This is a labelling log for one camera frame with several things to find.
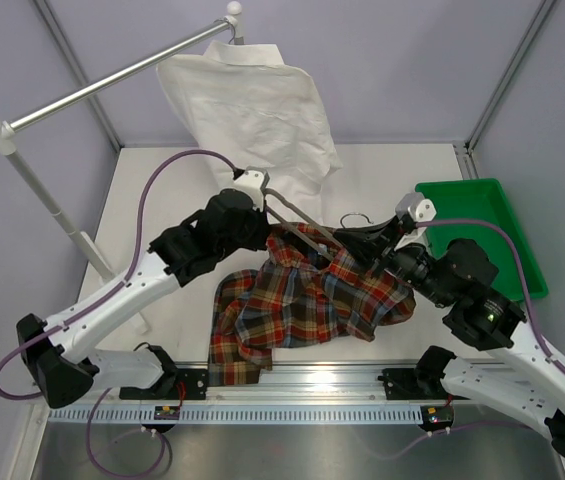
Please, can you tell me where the white slotted cable duct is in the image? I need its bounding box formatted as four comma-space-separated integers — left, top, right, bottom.
48, 404, 423, 425

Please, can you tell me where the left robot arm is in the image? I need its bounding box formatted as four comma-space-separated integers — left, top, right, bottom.
16, 188, 270, 409

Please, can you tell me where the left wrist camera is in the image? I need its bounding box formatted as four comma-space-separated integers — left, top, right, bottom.
233, 167, 270, 209

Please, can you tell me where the grey metal hanger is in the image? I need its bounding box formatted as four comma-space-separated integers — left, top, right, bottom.
264, 188, 364, 268

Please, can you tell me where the white shirt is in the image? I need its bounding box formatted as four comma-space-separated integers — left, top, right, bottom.
156, 41, 343, 221

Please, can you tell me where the green plastic bin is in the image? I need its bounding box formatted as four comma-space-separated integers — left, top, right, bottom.
415, 179, 549, 302

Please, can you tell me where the silver clothes rack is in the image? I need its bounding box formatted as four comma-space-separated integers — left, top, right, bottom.
0, 0, 154, 335

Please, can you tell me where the plaid flannel shirt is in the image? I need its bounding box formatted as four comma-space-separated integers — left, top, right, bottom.
208, 247, 416, 383

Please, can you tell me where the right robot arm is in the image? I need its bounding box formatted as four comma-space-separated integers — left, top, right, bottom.
334, 216, 565, 459

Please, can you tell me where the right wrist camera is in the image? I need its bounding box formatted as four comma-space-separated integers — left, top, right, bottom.
395, 192, 437, 249

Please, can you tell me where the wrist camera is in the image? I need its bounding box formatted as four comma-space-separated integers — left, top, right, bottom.
395, 192, 437, 249
233, 167, 270, 209

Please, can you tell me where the white shirt hanger hook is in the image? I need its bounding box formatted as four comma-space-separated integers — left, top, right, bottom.
227, 24, 246, 46

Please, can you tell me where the aluminium mounting rail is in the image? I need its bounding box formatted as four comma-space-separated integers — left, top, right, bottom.
26, 361, 531, 405

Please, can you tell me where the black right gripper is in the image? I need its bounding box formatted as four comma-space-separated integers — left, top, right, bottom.
335, 215, 456, 309

